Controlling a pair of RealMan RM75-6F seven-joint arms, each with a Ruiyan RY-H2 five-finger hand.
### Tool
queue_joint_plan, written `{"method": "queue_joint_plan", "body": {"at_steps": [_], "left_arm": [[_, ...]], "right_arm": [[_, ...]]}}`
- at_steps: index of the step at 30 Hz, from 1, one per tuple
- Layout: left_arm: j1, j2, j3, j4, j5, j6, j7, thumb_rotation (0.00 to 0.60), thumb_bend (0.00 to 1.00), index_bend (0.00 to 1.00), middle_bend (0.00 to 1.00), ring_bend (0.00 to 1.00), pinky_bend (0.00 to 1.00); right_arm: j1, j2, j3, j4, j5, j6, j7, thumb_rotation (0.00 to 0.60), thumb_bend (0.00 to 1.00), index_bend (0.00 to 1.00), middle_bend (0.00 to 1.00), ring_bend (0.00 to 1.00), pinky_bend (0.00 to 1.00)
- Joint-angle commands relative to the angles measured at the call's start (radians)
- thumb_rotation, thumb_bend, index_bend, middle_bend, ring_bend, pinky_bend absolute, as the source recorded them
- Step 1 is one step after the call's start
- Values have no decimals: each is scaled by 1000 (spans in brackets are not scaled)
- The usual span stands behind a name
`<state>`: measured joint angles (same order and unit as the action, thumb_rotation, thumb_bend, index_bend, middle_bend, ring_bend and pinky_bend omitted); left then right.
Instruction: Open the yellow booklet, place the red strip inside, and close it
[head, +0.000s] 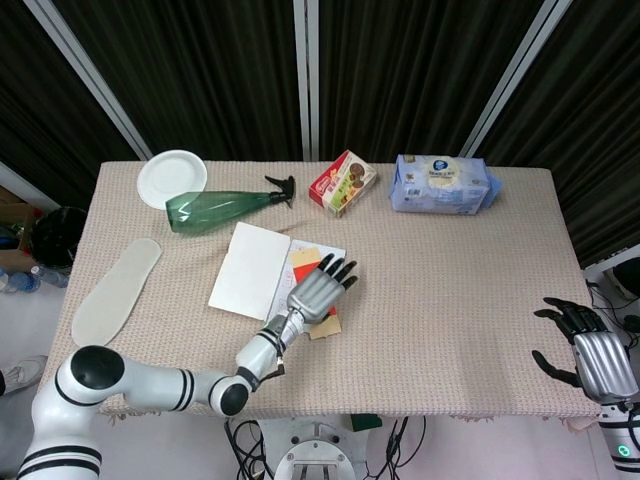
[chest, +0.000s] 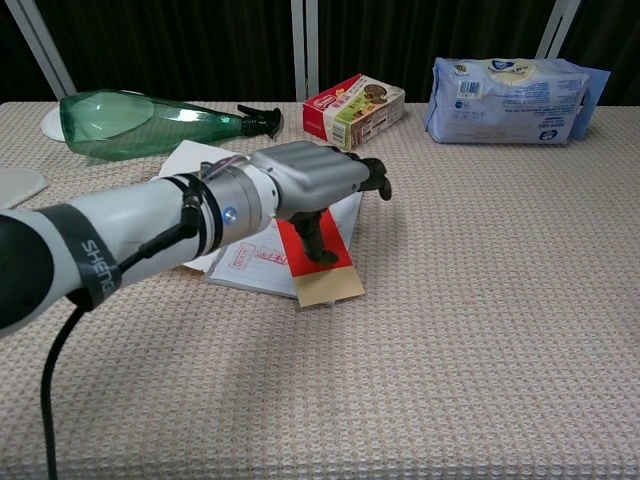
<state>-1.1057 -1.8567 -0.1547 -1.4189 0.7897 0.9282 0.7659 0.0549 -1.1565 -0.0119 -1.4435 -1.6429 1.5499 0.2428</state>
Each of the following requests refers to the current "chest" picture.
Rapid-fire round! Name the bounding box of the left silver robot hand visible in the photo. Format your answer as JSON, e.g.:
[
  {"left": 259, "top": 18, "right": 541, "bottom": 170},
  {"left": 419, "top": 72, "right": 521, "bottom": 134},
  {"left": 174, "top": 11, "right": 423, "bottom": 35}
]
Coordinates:
[{"left": 249, "top": 140, "right": 394, "bottom": 266}]

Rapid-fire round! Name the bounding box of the red and gold bookmark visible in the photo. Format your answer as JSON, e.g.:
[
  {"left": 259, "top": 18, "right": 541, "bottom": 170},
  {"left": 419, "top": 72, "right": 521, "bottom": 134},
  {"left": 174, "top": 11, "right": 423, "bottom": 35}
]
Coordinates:
[{"left": 276, "top": 208, "right": 366, "bottom": 309}]

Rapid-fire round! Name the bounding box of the yellow and white notebook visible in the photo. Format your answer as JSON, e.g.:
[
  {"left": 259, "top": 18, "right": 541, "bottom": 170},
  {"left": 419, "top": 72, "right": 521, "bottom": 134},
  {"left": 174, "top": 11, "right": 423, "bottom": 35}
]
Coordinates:
[{"left": 158, "top": 139, "right": 364, "bottom": 300}]

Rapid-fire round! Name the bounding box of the red cookie box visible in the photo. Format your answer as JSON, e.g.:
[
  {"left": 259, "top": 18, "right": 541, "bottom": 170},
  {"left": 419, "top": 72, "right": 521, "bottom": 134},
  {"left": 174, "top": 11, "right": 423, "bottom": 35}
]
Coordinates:
[{"left": 302, "top": 73, "right": 406, "bottom": 152}]

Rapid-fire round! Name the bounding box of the black pleated curtain panel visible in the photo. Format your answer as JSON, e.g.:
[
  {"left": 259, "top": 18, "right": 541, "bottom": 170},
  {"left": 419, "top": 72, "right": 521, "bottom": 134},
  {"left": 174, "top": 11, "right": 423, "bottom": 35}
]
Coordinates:
[
  {"left": 562, "top": 0, "right": 640, "bottom": 107},
  {"left": 318, "top": 0, "right": 556, "bottom": 106},
  {"left": 0, "top": 0, "right": 56, "bottom": 104},
  {"left": 29, "top": 0, "right": 296, "bottom": 104}
]

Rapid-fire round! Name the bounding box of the beige woven tablecloth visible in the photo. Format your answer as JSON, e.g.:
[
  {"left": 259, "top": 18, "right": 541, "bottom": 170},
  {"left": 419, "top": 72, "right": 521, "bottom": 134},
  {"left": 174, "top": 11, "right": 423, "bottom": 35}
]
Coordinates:
[{"left": 0, "top": 99, "right": 640, "bottom": 480}]

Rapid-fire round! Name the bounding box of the blue wet wipes pack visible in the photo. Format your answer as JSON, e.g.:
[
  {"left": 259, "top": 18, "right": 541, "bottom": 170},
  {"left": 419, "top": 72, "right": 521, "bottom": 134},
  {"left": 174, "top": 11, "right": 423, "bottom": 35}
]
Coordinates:
[{"left": 423, "top": 56, "right": 612, "bottom": 146}]

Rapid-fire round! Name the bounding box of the green plastic spray bottle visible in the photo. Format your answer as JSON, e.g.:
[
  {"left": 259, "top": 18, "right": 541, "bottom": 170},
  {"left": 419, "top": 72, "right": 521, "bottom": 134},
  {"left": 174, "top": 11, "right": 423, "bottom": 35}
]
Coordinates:
[{"left": 58, "top": 88, "right": 284, "bottom": 162}]

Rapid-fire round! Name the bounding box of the grey shoe insole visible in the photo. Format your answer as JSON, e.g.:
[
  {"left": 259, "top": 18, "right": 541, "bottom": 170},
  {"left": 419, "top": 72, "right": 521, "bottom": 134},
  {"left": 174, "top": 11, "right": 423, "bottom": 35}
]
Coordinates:
[{"left": 0, "top": 167, "right": 51, "bottom": 210}]

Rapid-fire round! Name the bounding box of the white partition post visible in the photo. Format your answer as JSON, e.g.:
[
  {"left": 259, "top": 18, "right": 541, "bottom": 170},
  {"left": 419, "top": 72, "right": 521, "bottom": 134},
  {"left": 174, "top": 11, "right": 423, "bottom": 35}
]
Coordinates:
[
  {"left": 291, "top": 0, "right": 321, "bottom": 103},
  {"left": 534, "top": 0, "right": 582, "bottom": 60},
  {"left": 3, "top": 0, "right": 77, "bottom": 101}
]

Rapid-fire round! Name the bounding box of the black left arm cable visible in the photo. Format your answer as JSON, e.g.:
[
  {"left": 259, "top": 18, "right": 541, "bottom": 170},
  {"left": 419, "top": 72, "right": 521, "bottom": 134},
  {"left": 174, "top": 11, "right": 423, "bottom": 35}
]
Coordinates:
[{"left": 40, "top": 199, "right": 201, "bottom": 480}]

